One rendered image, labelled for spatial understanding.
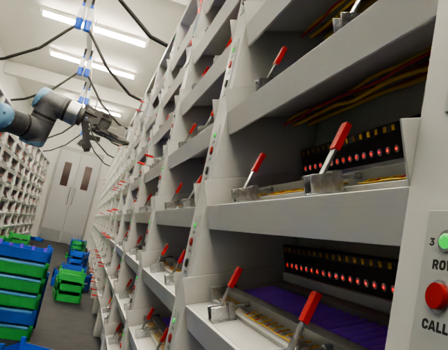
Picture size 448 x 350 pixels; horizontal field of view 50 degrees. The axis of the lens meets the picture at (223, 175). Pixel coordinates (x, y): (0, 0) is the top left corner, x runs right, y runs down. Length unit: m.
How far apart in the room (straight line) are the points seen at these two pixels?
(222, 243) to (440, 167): 0.64
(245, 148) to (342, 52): 0.45
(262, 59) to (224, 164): 0.24
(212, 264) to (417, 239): 0.63
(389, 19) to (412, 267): 0.24
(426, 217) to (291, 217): 0.24
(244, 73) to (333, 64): 0.44
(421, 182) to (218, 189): 0.62
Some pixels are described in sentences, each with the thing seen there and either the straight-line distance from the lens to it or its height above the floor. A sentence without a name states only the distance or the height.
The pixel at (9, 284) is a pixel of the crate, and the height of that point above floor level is 0.27.
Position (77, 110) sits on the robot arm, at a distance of 1.88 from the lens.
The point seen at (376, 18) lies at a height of 0.92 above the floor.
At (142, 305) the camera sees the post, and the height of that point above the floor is 0.43.
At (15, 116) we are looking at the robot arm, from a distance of 1.82.
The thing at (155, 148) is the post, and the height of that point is 1.07.
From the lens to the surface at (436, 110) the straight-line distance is 0.37.
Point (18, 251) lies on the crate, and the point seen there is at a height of 0.43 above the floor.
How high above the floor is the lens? 0.67
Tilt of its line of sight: 8 degrees up
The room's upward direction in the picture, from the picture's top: 12 degrees clockwise
